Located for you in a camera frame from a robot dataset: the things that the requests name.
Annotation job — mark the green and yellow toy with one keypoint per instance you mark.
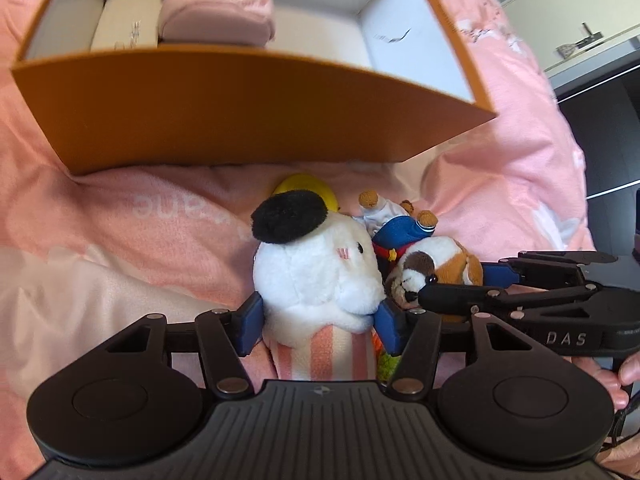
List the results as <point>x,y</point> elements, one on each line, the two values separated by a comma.
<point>386,364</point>

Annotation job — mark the orange cardboard box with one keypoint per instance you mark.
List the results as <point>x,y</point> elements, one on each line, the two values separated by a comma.
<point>225,110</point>

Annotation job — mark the pink pouch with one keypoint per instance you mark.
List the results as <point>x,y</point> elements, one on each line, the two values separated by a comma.
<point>215,5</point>

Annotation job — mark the white box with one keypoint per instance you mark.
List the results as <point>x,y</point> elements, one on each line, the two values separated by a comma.
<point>125,22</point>

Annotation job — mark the bear plush in blue outfit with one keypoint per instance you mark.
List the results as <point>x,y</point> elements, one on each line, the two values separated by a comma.
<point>395,232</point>

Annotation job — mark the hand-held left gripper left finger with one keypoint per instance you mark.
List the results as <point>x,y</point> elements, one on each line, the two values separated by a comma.
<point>250,325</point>

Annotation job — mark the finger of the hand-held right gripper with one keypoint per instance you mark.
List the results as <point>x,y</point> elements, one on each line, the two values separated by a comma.
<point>450,298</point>
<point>550,269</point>

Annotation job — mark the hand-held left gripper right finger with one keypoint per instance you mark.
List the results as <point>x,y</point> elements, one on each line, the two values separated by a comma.
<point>387,327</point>

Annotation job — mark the white plush with black beret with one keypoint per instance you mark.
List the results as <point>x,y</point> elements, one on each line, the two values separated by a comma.
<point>310,270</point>

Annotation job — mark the yellow round toy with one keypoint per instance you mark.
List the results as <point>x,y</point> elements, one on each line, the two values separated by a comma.
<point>312,185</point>

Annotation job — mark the brown and white dog plush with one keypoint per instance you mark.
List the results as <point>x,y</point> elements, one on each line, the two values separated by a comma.
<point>450,260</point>

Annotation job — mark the person's right hand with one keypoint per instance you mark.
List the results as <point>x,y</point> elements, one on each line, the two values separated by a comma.
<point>607,385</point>

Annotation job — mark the pink printed blanket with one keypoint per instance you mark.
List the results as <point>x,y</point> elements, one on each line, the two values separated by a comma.
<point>75,220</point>

